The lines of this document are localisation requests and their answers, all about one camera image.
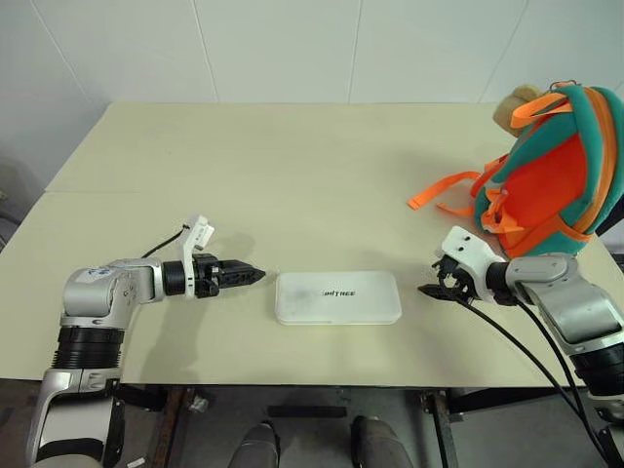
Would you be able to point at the orange and teal backpack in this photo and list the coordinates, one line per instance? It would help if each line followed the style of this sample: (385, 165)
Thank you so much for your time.
(546, 166)

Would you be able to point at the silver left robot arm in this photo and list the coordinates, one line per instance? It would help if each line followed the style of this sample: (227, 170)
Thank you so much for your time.
(92, 297)

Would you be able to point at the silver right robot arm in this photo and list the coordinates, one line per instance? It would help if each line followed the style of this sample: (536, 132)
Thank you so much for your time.
(580, 302)

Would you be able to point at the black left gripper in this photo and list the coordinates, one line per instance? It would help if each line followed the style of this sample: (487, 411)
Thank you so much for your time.
(207, 278)

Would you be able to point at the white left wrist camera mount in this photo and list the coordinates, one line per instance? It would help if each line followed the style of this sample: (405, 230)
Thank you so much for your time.
(199, 235)

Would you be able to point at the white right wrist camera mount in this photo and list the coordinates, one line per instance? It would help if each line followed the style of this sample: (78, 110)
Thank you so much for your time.
(468, 248)

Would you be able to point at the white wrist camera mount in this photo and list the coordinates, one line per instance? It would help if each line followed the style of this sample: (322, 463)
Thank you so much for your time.
(199, 235)
(468, 248)

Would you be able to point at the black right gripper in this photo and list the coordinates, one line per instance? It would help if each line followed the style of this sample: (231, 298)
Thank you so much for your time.
(460, 283)

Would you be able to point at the dark rounded shape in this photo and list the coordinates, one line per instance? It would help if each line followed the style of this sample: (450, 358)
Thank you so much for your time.
(256, 446)
(380, 443)

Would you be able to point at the beige plush toy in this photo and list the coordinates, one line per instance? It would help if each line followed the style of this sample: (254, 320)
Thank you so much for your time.
(509, 109)

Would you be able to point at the white flat box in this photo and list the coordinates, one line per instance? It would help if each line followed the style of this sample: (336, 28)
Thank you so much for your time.
(336, 298)

